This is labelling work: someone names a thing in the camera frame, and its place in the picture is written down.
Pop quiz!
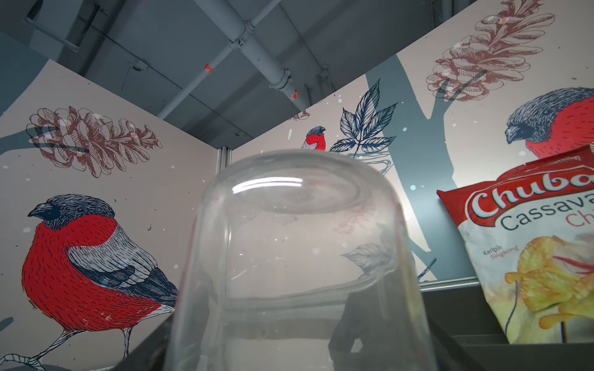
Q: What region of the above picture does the Chuba cassava chips bag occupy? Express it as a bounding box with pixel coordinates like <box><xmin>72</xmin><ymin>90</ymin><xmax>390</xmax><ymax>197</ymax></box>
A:
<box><xmin>439</xmin><ymin>145</ymin><xmax>593</xmax><ymax>344</ymax></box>

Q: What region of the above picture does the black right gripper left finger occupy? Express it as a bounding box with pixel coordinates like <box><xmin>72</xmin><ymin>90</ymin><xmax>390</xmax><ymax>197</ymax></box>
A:
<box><xmin>111</xmin><ymin>315</ymin><xmax>173</xmax><ymax>371</ymax></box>

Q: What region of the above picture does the black wall basket shelf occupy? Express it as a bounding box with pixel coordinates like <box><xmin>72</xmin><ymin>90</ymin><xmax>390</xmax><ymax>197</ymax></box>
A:
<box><xmin>420</xmin><ymin>279</ymin><xmax>593</xmax><ymax>370</ymax></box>

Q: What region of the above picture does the jar with beige lid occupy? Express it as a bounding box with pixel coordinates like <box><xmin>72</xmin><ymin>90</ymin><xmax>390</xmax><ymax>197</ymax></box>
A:
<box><xmin>164</xmin><ymin>150</ymin><xmax>438</xmax><ymax>370</ymax></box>

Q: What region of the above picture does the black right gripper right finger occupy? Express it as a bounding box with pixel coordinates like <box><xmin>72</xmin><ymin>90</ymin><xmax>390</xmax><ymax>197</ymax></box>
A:
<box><xmin>428</xmin><ymin>317</ymin><xmax>485</xmax><ymax>371</ymax></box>

